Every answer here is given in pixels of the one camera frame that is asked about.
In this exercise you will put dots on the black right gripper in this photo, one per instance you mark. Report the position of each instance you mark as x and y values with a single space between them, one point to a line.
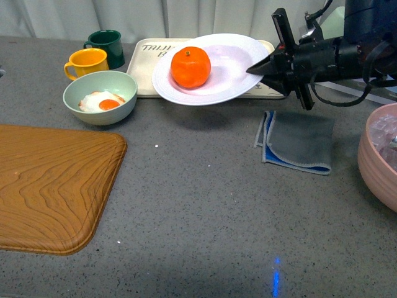
296 65

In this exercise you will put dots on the white ridged deep plate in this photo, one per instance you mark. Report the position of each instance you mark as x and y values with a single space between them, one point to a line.
230 56

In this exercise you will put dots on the orange mandarin fruit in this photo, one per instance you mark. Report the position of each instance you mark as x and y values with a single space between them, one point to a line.
190 67

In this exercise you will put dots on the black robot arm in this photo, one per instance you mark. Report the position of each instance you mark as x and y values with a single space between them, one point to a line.
366 50

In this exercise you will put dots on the grey blue folded cloth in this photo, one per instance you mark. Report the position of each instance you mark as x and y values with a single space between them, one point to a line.
296 141

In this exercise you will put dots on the clear acrylic cup rack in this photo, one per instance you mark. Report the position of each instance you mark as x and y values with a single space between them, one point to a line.
332 25

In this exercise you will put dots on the clear ice cubes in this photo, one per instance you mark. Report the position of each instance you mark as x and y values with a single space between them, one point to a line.
382 133

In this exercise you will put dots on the cream bear print tray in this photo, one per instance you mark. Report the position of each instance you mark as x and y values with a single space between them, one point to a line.
149 51

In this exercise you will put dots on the grey curtain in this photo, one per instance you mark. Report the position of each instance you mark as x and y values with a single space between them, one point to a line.
136 20

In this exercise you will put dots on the pink ridged bowl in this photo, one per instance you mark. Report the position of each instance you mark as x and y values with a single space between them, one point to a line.
377 174

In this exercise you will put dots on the light green bowl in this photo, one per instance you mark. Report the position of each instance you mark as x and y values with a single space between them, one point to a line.
115 82

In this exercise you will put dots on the dark green mug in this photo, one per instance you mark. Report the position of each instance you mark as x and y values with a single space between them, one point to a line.
110 42

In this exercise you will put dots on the toy fried egg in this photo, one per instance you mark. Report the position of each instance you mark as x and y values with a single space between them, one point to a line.
100 101

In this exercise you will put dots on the yellow mug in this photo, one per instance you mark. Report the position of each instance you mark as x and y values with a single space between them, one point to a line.
85 61

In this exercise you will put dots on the wooden grain serving tray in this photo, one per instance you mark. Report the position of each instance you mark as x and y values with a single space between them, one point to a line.
54 186

